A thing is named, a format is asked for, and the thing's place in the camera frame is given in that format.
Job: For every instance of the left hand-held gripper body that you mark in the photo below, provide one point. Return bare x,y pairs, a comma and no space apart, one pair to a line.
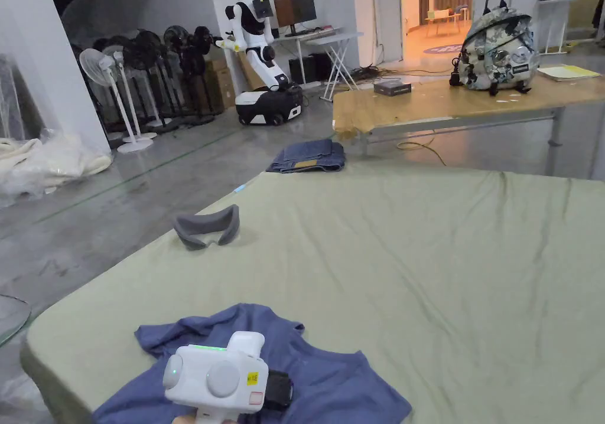
208,376

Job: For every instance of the blue shirt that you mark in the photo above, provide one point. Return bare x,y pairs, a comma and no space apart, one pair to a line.
331,386

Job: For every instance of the person's left hand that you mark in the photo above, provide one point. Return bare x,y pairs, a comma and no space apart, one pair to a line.
182,418

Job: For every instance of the grey headset face pad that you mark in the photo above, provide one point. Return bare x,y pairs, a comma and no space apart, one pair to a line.
189,235

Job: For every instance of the bed with pale green sheet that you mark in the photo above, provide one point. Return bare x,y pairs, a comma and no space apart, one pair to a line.
425,277

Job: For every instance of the folded blue jeans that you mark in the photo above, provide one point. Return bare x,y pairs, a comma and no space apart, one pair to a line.
309,157

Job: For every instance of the pile of white bedding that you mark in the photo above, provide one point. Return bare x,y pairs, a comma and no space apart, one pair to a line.
47,159

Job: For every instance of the row of standing fans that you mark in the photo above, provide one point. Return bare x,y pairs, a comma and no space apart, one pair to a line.
142,79

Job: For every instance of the white and black robot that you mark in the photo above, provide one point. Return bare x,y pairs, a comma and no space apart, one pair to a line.
260,55

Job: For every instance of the small black box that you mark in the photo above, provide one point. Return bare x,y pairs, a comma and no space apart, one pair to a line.
392,87

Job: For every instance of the white desk with monitor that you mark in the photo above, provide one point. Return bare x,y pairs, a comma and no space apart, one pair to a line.
302,32

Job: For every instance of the patterned backpack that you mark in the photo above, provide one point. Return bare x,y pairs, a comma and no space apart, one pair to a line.
498,51

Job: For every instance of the yellow paper pad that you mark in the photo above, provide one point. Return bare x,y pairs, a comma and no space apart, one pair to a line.
567,73

